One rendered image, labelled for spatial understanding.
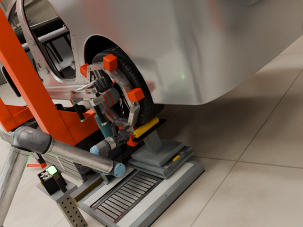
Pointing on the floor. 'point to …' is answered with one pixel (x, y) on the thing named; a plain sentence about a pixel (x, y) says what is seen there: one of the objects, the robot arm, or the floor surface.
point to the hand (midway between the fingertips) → (132, 125)
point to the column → (71, 212)
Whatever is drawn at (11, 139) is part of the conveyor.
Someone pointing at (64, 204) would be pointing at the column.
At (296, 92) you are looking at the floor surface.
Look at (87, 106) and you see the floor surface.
